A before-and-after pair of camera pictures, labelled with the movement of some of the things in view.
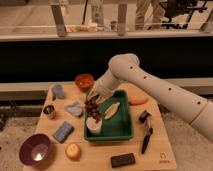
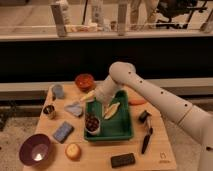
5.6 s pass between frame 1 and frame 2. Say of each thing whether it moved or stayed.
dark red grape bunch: moved
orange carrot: stayed
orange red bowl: stayed
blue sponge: stayed
